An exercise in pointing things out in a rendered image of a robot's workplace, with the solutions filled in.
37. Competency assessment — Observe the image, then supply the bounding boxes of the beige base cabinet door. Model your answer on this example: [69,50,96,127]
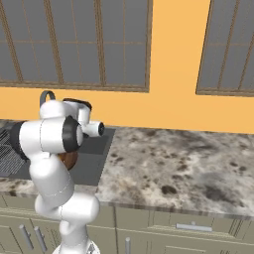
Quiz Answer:
[0,214,38,254]
[115,227,254,254]
[31,218,117,254]

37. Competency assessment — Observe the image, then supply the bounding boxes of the grey curved sink faucet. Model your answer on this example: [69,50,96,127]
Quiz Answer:
[39,89,57,109]

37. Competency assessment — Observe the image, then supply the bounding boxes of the grey wire dish rack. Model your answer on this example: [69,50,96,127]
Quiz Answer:
[0,126,32,179]

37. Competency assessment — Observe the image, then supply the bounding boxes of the silver cabinet door handle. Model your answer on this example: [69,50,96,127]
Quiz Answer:
[18,224,35,252]
[33,225,49,253]
[124,236,132,254]

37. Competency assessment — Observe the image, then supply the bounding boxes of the brown bowl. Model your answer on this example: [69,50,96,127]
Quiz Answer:
[58,150,79,172]

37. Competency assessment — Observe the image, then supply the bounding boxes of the silver drawer handle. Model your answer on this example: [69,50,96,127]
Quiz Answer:
[175,222,213,233]

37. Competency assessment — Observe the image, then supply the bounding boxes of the beige sink front panel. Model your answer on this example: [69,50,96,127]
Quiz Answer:
[0,193,116,230]

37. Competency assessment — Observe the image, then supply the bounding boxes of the beige drawer front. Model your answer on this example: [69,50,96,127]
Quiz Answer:
[114,205,254,246]

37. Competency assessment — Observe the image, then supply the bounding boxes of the dark grey sink basin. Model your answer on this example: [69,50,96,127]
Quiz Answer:
[0,126,117,188]

